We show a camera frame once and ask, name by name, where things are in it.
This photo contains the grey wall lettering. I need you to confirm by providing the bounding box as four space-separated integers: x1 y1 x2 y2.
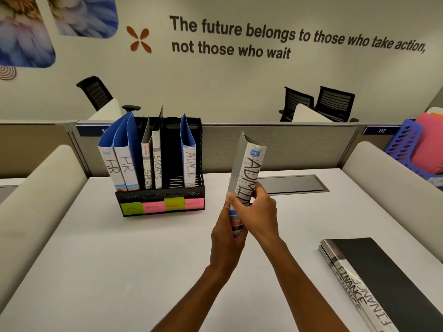
169 15 427 61

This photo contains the navy desk number label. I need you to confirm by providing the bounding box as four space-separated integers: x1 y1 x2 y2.
76 124 113 137
362 126 403 136

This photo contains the blue flower wall picture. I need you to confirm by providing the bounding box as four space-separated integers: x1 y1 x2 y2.
0 0 56 69
46 0 119 39

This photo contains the blue plastic file tray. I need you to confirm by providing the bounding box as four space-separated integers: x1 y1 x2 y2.
384 119 443 181

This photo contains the black mesh office chair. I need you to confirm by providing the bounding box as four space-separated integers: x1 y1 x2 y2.
314 86 359 123
278 86 315 122
76 76 142 113

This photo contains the white rounded desk divider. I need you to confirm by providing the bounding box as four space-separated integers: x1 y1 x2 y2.
292 103 333 123
87 98 123 122
341 141 443 263
0 145 88 310

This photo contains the black file folder white spine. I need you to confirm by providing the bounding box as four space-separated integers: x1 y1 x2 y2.
320 237 443 332
318 246 378 332

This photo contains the pink file folder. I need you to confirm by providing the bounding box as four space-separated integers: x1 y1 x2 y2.
410 113 443 175

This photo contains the grey cable hatch cover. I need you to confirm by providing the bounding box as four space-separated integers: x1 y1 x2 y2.
257 175 329 195

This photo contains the brown fabric partition panel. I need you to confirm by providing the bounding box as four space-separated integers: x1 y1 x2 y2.
0 121 81 179

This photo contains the person's left forearm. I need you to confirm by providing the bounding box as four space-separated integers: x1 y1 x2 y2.
150 264 233 332

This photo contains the person's right forearm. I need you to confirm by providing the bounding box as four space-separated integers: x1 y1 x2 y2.
260 236 350 332

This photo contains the black mesh file organizer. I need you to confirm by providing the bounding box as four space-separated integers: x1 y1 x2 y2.
115 116 206 217

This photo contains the person's left hand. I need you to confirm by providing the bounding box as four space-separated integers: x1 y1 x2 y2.
210 203 248 274

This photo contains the person's right hand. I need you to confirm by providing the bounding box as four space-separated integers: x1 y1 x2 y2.
226 181 281 243

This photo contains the grey fabric partition panel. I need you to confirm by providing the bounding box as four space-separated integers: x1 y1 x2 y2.
66 122 361 178

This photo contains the grey file folder white spine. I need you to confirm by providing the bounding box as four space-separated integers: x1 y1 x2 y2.
151 106 163 189
141 117 153 190
227 131 267 238

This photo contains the orange petal wall decal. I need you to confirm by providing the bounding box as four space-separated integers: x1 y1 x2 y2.
126 26 152 53

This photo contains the blue file folder white spine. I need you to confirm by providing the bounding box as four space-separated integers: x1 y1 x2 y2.
180 114 197 188
98 113 132 191
113 113 141 191

